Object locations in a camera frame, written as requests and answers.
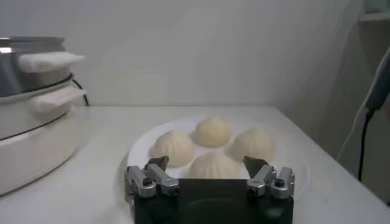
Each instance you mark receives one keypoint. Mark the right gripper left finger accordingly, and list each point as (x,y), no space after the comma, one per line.
(161,179)

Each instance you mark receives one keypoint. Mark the stainless steel steamer basket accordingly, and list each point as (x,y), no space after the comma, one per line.
(9,76)

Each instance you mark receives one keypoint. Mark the white round plate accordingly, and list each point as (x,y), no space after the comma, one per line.
(289,164)

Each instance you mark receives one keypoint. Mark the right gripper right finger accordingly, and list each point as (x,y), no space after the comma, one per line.
(262,178)

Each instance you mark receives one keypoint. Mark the cream steamed baozi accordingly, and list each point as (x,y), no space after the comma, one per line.
(253,143)
(214,165)
(175,147)
(213,131)

